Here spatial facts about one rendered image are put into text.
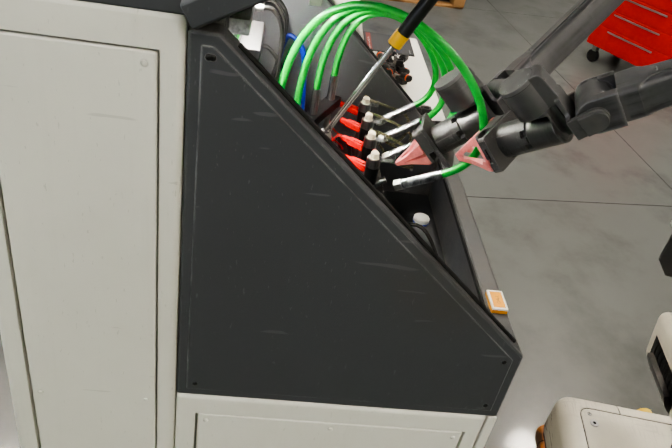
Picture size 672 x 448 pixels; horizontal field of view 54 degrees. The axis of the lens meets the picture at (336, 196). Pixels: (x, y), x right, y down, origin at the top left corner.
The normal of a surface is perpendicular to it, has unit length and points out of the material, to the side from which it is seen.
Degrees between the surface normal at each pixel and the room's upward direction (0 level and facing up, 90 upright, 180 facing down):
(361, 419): 90
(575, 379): 0
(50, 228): 90
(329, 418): 90
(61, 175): 90
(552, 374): 0
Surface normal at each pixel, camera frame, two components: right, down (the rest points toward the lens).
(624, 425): 0.15, -0.82
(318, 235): 0.04, 0.56
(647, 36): -0.83, 0.20
